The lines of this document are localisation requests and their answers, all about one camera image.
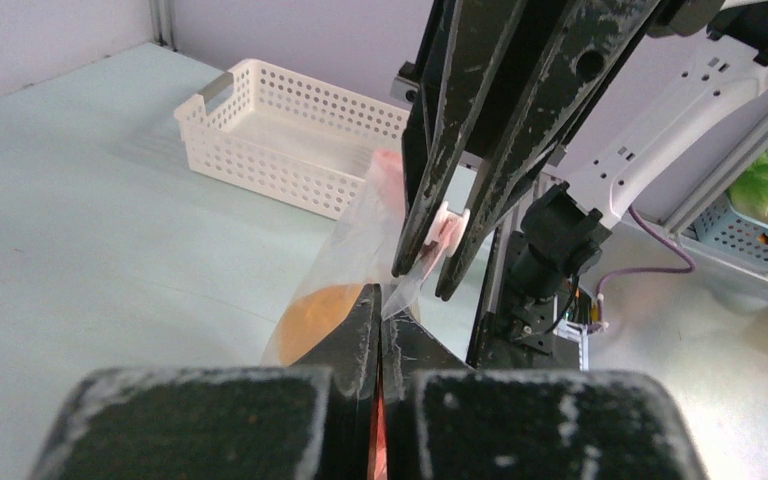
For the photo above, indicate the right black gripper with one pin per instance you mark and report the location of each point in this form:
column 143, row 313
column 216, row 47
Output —
column 505, row 81

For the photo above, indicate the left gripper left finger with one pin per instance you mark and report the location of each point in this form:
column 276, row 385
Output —
column 314, row 419

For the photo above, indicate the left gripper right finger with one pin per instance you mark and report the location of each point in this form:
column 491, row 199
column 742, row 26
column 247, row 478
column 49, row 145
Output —
column 445, row 420

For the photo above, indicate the yellow mango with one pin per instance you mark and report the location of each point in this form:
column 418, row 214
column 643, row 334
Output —
column 308, row 320

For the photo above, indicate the clear zip top bag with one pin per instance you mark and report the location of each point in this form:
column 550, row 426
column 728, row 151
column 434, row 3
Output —
column 362, row 245

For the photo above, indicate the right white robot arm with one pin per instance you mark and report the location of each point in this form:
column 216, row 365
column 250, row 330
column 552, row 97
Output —
column 565, row 227

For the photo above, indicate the blue perforated basket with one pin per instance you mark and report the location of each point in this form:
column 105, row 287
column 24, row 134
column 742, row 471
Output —
column 723, row 228

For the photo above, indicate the white plastic basket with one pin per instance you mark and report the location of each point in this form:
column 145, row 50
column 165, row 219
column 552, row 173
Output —
column 286, row 136

